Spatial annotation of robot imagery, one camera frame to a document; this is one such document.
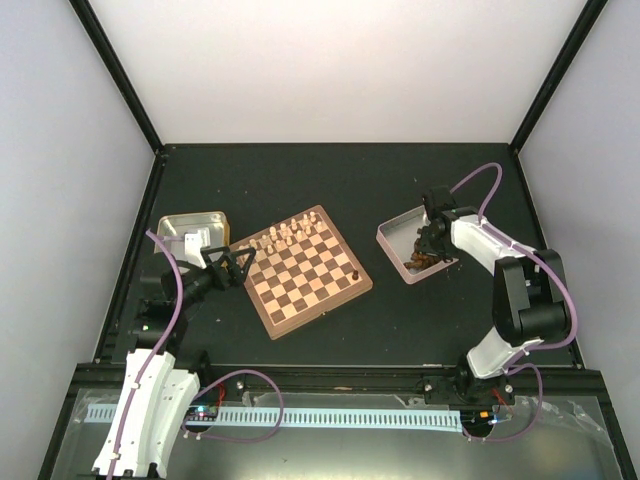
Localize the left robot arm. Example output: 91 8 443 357
90 246 256 479

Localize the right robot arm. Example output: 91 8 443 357
414 207 575 404

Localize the white chess pieces row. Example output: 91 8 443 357
233 210 327 262

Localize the wooden chess board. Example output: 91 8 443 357
245 205 373 340

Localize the small circuit board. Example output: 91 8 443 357
185 405 218 422

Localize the pink-rimmed metal tin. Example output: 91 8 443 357
376 205 459 285

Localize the yellow-rimmed metal tin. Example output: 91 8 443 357
156 211 230 246

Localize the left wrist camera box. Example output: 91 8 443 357
184 227 211 269

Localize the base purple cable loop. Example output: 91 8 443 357
182 369 285 444

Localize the light blue cable duct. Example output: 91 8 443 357
87 403 462 434

